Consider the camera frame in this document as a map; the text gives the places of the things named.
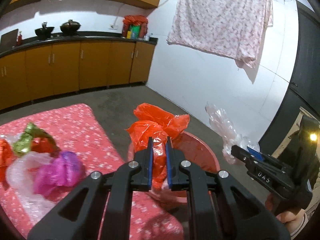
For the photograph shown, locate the black wok with lid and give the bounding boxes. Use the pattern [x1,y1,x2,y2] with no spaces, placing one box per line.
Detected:
[60,20,81,36]

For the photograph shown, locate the beige wooden furniture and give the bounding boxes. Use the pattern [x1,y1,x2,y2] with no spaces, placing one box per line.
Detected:
[272,107,319,158]

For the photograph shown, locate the red plastic basin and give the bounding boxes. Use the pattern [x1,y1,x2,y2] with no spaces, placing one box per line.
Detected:
[127,130,221,204]

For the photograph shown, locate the red bottle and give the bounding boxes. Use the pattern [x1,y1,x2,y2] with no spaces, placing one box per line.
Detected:
[16,31,23,46]

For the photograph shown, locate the clear white plastic bag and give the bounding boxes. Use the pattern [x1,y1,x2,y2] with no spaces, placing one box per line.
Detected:
[5,152,54,195]

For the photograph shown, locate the red orange plastic bag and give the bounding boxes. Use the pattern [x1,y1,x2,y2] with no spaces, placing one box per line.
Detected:
[0,139,14,182]

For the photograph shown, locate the wooden lower kitchen cabinets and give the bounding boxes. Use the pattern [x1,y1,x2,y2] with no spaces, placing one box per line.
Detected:
[1,40,155,109]

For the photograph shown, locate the dark cutting board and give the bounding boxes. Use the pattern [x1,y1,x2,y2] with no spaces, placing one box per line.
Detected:
[0,29,18,53]

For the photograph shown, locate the white mug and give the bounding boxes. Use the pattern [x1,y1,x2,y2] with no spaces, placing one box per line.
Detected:
[144,34,150,41]

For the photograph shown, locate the pink floral hanging sheet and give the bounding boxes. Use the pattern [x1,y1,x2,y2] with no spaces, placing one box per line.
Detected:
[167,0,273,68]

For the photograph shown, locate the red bag with groceries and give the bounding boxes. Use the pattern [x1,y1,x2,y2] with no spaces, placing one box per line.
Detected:
[122,15,149,40]

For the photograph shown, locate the black wok left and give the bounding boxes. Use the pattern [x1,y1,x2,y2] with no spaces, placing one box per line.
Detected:
[35,22,54,40]

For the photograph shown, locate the magenta plastic bag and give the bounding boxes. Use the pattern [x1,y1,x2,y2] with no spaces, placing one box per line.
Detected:
[34,151,85,197]

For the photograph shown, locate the red floral tablecloth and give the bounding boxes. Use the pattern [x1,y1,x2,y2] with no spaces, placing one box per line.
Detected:
[0,103,185,240]

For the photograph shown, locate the green gold paw bag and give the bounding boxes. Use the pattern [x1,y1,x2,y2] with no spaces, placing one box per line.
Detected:
[12,122,58,157]

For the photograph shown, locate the right hand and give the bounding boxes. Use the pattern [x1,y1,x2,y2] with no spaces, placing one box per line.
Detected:
[276,208,309,239]

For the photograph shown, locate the clear bubble wrap bag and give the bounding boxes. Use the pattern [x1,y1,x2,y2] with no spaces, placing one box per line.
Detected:
[205,103,260,165]

